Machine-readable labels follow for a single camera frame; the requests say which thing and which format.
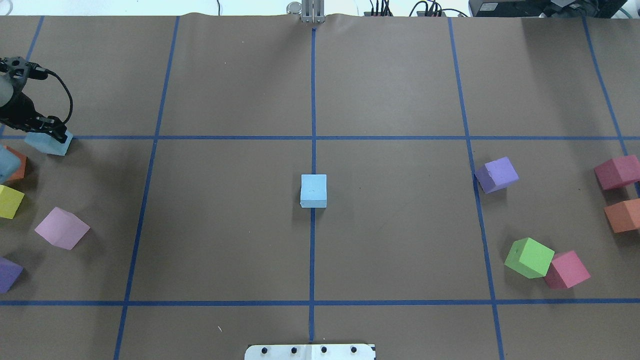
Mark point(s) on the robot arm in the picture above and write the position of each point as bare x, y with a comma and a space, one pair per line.
4, 125

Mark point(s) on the pink block beside green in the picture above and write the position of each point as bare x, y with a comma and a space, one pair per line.
566, 270

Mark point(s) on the dark purple block left side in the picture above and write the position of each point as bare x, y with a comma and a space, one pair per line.
9, 274

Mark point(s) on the metal clamp at table edge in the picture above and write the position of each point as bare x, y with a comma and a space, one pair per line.
309, 11

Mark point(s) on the orange block right side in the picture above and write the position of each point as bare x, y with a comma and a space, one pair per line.
624, 216

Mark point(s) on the orange block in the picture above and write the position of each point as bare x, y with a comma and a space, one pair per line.
13, 164
624, 216

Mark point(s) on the dark pink block far right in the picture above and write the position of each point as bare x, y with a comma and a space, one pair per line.
618, 172

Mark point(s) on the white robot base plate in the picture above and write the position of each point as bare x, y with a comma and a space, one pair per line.
338, 351

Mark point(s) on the purple block right side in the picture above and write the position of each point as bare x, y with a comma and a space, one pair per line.
496, 175

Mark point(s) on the yellow block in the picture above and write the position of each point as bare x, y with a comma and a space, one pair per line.
10, 201

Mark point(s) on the light blue block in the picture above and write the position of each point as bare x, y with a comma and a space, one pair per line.
46, 144
314, 192

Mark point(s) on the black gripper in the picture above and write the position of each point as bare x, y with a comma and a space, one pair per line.
18, 111

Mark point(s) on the orange block left side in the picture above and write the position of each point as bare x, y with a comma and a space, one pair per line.
13, 164

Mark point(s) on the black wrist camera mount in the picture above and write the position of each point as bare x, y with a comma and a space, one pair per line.
16, 71

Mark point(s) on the light pink block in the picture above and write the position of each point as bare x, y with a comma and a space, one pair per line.
62, 229

